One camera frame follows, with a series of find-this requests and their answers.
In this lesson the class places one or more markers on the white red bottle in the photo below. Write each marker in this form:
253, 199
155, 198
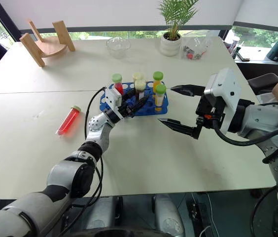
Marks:
232, 44

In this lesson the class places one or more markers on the orange tube green cap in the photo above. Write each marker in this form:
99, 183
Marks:
157, 76

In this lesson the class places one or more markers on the black floor power strip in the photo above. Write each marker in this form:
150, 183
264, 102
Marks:
198, 209

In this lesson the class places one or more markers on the potted palm white pot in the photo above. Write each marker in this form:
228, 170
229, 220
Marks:
171, 47

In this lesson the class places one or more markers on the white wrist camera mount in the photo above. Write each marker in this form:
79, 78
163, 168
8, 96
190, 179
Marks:
227, 86
112, 98

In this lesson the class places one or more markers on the white capped test tube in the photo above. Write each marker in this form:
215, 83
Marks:
138, 76

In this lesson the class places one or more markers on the yellow tube green cap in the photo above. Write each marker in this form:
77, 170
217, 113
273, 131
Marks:
160, 98

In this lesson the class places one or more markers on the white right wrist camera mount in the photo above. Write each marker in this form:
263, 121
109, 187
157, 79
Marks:
227, 86

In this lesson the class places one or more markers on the clear plastic bag with bits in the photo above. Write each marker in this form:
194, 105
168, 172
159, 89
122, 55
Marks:
193, 50

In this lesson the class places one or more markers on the dark liquid tube white cap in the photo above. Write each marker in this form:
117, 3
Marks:
140, 85

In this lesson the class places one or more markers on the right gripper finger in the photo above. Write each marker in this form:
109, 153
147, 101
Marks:
178, 126
187, 90

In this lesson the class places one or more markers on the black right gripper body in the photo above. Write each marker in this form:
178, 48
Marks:
206, 111

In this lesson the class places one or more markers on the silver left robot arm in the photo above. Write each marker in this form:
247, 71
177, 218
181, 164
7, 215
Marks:
30, 212

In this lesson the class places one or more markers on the blue test tube rack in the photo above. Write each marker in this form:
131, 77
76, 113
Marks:
163, 111

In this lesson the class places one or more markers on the grey rounded robot leg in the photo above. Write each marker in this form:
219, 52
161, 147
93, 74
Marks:
104, 217
168, 217

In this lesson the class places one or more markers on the clear glass bowl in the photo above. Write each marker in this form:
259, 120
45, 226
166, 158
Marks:
118, 48

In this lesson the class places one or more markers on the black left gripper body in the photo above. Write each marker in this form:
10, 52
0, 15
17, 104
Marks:
125, 112

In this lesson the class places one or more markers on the red tube green cap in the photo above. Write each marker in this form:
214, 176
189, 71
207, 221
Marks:
118, 86
69, 121

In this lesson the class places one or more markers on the wooden stand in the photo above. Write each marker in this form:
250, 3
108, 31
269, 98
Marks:
50, 48

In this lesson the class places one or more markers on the black office chair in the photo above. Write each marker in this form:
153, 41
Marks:
264, 81

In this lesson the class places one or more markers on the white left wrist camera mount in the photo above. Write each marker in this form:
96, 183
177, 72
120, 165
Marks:
112, 98

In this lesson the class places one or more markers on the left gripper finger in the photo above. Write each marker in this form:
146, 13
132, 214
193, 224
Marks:
142, 102
131, 95

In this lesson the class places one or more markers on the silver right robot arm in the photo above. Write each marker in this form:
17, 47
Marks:
264, 116

